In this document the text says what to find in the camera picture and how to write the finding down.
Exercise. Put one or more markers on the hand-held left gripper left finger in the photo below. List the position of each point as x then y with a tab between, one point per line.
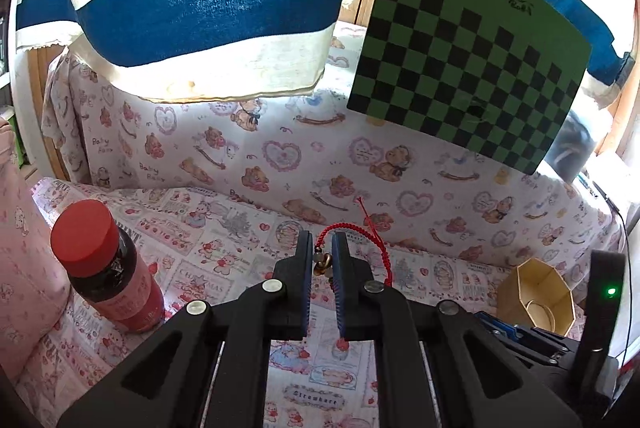
307	288

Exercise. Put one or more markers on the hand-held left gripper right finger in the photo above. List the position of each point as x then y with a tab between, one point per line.
337	288

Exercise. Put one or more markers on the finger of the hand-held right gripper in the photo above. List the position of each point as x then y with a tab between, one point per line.
500	325

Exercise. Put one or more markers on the gold octagonal box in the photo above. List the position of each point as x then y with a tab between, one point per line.
510	303

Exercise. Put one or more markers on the strawberry print tablecloth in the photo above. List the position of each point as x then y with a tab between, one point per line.
225	228

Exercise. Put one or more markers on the bear print cloth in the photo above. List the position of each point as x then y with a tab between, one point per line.
300	148

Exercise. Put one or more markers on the translucent plastic container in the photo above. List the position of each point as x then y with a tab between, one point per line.
570	143

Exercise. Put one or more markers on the red-capped bottle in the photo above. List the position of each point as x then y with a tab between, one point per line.
85	233

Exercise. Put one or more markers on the green checkered box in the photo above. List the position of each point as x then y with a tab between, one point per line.
450	33

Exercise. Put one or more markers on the pink patterned cushion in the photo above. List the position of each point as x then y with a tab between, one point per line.
25	258

